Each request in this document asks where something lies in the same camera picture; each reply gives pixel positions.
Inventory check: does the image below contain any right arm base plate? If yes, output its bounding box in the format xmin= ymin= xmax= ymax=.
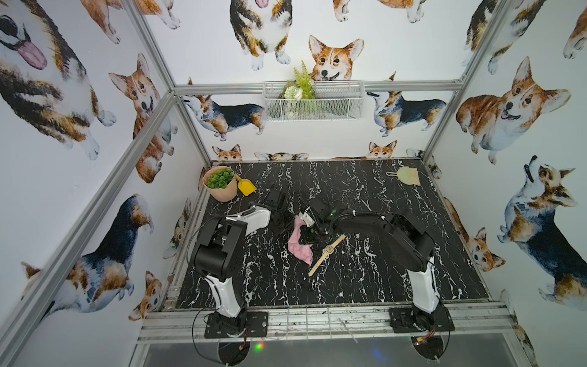
xmin=388 ymin=304 xmax=455 ymax=333

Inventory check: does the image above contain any green fern white flower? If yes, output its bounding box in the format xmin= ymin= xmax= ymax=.
xmin=279 ymin=61 xmax=316 ymax=119

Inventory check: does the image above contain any white wire wall basket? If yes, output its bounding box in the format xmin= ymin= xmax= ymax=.
xmin=262 ymin=81 xmax=366 ymax=122

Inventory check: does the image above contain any aluminium front rail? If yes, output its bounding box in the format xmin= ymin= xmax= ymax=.
xmin=137 ymin=302 xmax=515 ymax=344

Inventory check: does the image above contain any yellow toy shovel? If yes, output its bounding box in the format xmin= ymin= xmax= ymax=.
xmin=235 ymin=174 xmax=257 ymax=197

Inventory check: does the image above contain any terracotta pot green plant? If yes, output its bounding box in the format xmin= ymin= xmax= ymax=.
xmin=203 ymin=166 xmax=238 ymax=203

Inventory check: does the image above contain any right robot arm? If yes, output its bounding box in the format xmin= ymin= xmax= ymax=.
xmin=299 ymin=199 xmax=441 ymax=330

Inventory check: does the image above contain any pink cloth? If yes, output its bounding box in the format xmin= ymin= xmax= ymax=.
xmin=287 ymin=216 xmax=313 ymax=265

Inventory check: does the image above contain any beige hand brush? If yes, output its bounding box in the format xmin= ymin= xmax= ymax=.
xmin=386 ymin=167 xmax=420 ymax=186

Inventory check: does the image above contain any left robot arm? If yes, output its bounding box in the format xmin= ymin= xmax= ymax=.
xmin=188 ymin=189 xmax=286 ymax=319

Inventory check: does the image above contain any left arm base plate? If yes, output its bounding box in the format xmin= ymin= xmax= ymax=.
xmin=204 ymin=310 xmax=269 ymax=339

